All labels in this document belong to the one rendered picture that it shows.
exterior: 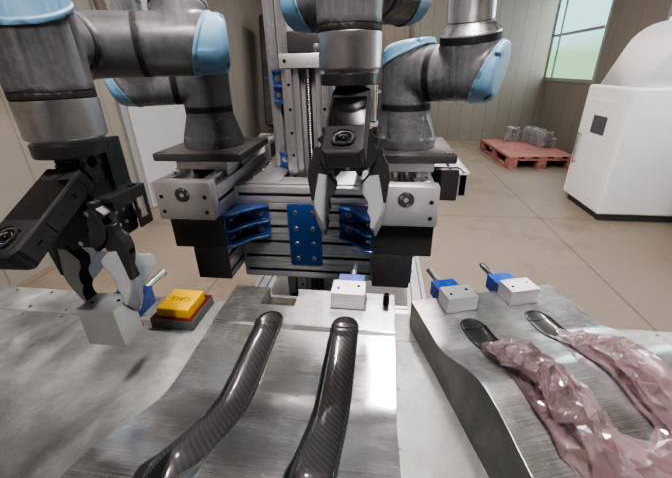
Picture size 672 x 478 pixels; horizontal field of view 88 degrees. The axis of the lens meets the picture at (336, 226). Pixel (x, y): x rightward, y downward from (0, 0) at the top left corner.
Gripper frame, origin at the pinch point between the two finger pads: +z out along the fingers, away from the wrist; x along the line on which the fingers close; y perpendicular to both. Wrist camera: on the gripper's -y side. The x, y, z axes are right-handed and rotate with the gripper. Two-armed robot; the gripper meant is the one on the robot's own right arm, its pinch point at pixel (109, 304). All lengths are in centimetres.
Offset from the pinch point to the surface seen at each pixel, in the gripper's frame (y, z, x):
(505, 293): 20, 8, -54
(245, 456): -14.3, 2.9, -23.2
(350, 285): 12.2, 3.4, -29.3
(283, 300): 13.7, 8.2, -18.0
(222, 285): 138, 95, 64
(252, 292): 12.5, 6.1, -13.4
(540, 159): 431, 84, -227
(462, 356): 4.6, 8.2, -44.7
